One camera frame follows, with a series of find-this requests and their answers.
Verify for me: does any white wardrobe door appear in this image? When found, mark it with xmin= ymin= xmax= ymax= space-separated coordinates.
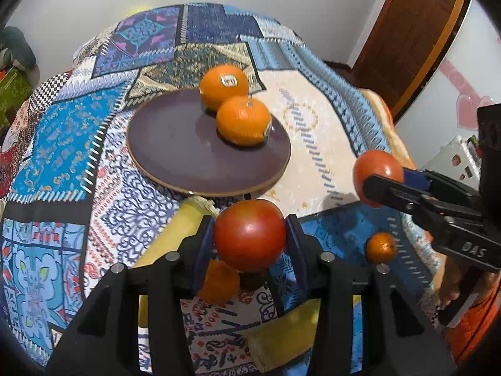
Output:
xmin=395 ymin=0 xmax=501 ymax=173

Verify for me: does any person's orange clothing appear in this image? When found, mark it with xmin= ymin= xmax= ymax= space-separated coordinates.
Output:
xmin=446 ymin=278 xmax=501 ymax=367

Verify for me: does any green storage box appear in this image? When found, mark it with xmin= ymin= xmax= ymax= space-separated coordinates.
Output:
xmin=0 ymin=68 xmax=34 ymax=126

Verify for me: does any pink heart sticker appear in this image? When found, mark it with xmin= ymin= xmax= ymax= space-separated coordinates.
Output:
xmin=438 ymin=60 xmax=498 ymax=130

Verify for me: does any yellow corn piece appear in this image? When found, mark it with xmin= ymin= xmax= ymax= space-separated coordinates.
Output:
xmin=240 ymin=298 xmax=322 ymax=373
xmin=129 ymin=197 xmax=220 ymax=327

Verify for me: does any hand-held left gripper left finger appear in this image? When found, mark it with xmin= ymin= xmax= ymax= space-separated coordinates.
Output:
xmin=46 ymin=215 xmax=220 ymax=376

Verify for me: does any patchwork printed blanket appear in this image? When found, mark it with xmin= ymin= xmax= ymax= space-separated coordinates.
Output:
xmin=0 ymin=2 xmax=443 ymax=376

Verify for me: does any white cabinet with stickers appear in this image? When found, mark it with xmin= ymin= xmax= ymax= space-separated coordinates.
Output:
xmin=422 ymin=135 xmax=482 ymax=184

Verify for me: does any brown wooden door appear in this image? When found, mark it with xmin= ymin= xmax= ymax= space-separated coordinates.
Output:
xmin=352 ymin=0 xmax=462 ymax=114

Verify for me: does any red tomato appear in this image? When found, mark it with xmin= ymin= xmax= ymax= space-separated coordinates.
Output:
xmin=353 ymin=149 xmax=405 ymax=208
xmin=213 ymin=199 xmax=287 ymax=273

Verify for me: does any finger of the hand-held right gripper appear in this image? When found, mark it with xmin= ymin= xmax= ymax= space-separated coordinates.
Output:
xmin=403 ymin=168 xmax=482 ymax=205
xmin=362 ymin=173 xmax=484 ymax=239

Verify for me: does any small tangerine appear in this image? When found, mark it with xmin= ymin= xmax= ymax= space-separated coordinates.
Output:
xmin=366 ymin=232 xmax=398 ymax=264
xmin=198 ymin=258 xmax=241 ymax=304

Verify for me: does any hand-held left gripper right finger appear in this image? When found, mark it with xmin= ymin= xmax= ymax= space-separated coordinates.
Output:
xmin=269 ymin=215 xmax=458 ymax=376

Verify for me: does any large orange with sticker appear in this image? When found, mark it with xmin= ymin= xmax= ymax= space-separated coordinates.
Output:
xmin=199 ymin=65 xmax=250 ymax=112
xmin=216 ymin=96 xmax=272 ymax=147

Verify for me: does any dark purple plate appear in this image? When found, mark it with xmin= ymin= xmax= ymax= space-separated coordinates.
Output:
xmin=126 ymin=88 xmax=291 ymax=197

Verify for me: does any yellow orange bedsheet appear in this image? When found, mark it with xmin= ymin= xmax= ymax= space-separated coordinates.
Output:
xmin=359 ymin=88 xmax=416 ymax=170

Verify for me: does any person's right hand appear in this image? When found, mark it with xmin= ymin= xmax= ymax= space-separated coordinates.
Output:
xmin=438 ymin=260 xmax=470 ymax=308

